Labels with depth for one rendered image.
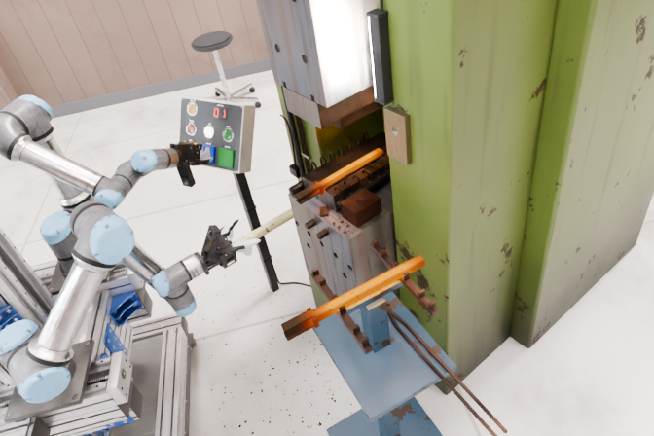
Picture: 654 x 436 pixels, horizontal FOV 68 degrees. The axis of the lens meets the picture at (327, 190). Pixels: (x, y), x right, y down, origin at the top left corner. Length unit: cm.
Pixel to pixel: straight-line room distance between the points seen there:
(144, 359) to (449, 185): 167
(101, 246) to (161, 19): 399
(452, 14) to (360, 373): 103
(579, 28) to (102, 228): 139
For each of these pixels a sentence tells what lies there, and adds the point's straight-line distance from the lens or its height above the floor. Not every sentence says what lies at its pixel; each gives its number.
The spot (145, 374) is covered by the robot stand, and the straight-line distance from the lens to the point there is 247.
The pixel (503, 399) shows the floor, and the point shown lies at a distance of 238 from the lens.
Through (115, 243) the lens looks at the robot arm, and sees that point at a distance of 140.
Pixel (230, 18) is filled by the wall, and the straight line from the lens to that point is 517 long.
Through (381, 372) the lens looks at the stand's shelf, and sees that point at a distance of 156.
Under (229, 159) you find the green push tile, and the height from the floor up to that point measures 101.
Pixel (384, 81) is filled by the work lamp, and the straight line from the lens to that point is 141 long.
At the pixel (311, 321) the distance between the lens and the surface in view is 137.
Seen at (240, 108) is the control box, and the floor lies 119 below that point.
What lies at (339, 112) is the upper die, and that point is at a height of 130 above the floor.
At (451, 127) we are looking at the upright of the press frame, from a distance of 134.
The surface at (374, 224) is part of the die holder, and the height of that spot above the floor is 91.
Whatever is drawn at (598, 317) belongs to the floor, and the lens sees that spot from 272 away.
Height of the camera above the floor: 207
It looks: 38 degrees down
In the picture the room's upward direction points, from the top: 10 degrees counter-clockwise
